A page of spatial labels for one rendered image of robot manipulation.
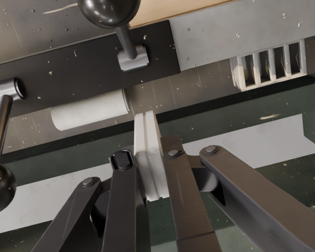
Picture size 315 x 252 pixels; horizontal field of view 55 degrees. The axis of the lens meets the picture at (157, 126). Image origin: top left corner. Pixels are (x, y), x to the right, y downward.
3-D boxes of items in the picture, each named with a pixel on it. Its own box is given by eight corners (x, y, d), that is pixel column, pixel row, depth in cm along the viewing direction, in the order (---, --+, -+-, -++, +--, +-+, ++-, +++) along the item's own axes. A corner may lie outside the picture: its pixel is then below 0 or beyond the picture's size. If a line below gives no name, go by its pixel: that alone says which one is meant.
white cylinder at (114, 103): (64, 125, 35) (131, 108, 35) (57, 135, 32) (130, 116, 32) (54, 101, 34) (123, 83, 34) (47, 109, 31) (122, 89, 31)
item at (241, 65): (293, 70, 34) (307, 75, 32) (233, 85, 35) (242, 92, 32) (290, 34, 33) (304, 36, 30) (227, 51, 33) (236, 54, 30)
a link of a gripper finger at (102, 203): (146, 210, 15) (88, 225, 15) (143, 163, 20) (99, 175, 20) (138, 185, 14) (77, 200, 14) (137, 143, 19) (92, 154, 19)
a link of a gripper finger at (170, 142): (166, 177, 14) (228, 161, 14) (159, 136, 19) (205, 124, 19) (174, 203, 15) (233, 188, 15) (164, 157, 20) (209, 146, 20)
